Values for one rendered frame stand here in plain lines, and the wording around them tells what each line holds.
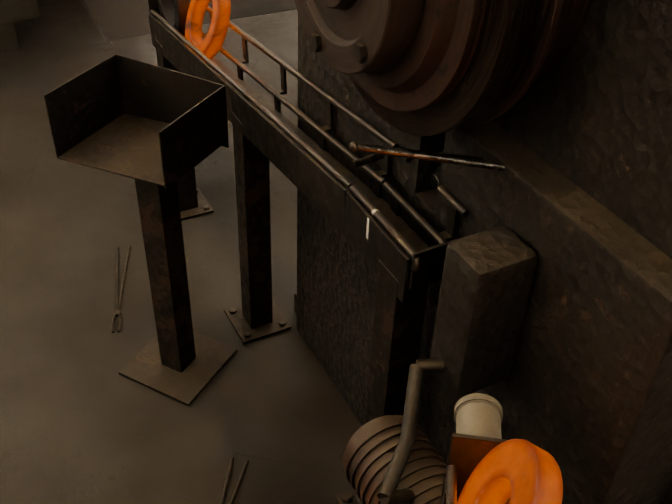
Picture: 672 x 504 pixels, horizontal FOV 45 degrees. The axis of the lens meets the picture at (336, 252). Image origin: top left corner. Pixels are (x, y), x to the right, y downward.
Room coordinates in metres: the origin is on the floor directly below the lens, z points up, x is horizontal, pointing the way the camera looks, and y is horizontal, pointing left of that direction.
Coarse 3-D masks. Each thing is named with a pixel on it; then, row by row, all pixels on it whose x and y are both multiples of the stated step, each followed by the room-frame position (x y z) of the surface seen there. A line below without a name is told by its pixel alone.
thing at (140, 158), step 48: (48, 96) 1.34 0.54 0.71; (96, 96) 1.45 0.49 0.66; (144, 96) 1.49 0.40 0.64; (192, 96) 1.43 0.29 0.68; (96, 144) 1.38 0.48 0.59; (144, 144) 1.38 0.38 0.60; (192, 144) 1.30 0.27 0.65; (144, 192) 1.33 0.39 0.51; (144, 240) 1.34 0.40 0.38; (192, 336) 1.37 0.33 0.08; (144, 384) 1.28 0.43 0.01; (192, 384) 1.28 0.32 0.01
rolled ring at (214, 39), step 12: (192, 0) 1.91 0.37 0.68; (204, 0) 1.89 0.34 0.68; (216, 0) 1.80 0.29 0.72; (228, 0) 1.81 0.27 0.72; (192, 12) 1.89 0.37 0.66; (204, 12) 1.90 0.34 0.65; (216, 12) 1.78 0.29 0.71; (228, 12) 1.79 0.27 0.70; (192, 24) 1.88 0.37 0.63; (216, 24) 1.76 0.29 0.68; (228, 24) 1.77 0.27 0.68; (192, 36) 1.85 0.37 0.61; (216, 36) 1.76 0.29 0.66; (204, 48) 1.76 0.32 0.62; (216, 48) 1.76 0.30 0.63
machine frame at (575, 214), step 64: (640, 0) 0.86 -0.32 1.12; (320, 64) 1.40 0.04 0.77; (576, 64) 0.92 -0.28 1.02; (640, 64) 0.84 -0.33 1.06; (384, 128) 1.19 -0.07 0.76; (512, 128) 1.00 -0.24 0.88; (576, 128) 0.90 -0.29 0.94; (640, 128) 0.82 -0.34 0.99; (384, 192) 1.18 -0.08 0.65; (512, 192) 0.90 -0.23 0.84; (576, 192) 0.86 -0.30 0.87; (640, 192) 0.80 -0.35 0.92; (320, 256) 1.38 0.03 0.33; (576, 256) 0.79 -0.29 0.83; (640, 256) 0.74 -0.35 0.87; (320, 320) 1.37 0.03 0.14; (576, 320) 0.76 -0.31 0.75; (640, 320) 0.69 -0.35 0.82; (512, 384) 0.83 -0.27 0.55; (576, 384) 0.74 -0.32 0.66; (640, 384) 0.66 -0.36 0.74; (448, 448) 0.93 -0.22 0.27; (576, 448) 0.71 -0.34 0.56; (640, 448) 0.66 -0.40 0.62
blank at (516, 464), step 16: (496, 448) 0.58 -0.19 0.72; (512, 448) 0.56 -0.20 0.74; (528, 448) 0.54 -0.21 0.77; (480, 464) 0.58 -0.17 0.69; (496, 464) 0.56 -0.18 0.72; (512, 464) 0.54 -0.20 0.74; (528, 464) 0.52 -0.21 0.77; (544, 464) 0.52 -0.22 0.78; (480, 480) 0.55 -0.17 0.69; (496, 480) 0.54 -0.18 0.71; (512, 480) 0.52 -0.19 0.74; (528, 480) 0.50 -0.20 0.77; (544, 480) 0.49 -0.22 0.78; (560, 480) 0.50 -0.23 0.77; (464, 496) 0.55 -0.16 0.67; (480, 496) 0.53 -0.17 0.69; (496, 496) 0.53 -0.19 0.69; (512, 496) 0.50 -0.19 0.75; (528, 496) 0.48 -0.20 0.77; (544, 496) 0.48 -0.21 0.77; (560, 496) 0.48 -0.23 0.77
